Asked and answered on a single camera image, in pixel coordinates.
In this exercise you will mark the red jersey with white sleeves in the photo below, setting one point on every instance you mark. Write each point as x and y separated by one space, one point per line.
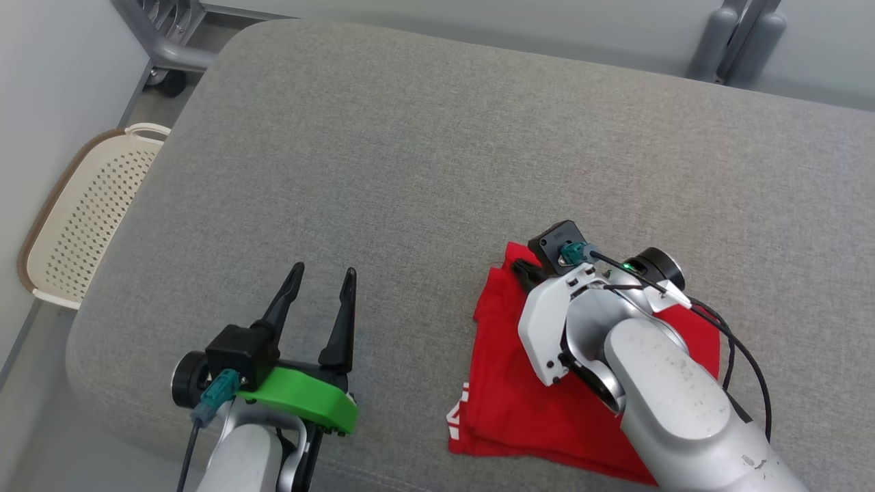
506 383

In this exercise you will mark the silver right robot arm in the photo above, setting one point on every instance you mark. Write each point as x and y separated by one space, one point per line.
670 403

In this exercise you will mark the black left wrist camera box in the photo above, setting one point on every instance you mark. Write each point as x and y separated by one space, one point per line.
239 352

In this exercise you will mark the grey partition post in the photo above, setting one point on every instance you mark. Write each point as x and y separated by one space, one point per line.
711 48
759 55

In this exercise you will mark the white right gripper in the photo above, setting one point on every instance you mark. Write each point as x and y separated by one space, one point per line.
543 328

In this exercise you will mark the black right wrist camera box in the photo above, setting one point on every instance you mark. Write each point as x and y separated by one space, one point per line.
550 242

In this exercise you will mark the grey metal cart frame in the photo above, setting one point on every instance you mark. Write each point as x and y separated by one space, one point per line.
174 48

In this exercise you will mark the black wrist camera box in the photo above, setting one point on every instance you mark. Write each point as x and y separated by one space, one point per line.
550 242
239 352

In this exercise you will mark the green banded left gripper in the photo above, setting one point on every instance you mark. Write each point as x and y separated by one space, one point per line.
307 396

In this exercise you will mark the black caster wheel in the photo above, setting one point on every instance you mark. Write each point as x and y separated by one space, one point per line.
167 83

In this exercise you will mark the cream perforated laundry basket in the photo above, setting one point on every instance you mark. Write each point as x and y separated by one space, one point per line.
89 219

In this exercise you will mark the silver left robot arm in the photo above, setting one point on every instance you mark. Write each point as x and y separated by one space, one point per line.
243 458

